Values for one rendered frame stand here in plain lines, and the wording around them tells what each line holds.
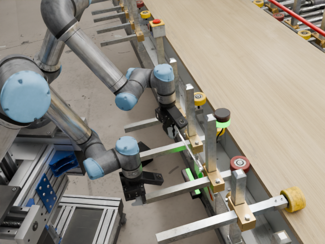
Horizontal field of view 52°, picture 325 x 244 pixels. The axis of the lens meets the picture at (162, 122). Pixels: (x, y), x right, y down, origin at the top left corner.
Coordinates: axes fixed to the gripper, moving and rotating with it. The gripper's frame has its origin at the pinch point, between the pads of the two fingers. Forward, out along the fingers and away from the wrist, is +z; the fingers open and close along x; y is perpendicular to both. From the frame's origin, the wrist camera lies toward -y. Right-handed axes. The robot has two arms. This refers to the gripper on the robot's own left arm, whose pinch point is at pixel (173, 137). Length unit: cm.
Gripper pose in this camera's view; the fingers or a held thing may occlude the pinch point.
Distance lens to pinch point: 149.2
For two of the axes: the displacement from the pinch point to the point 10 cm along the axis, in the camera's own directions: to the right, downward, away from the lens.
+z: 1.0, 7.6, 6.4
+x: -8.1, 4.4, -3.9
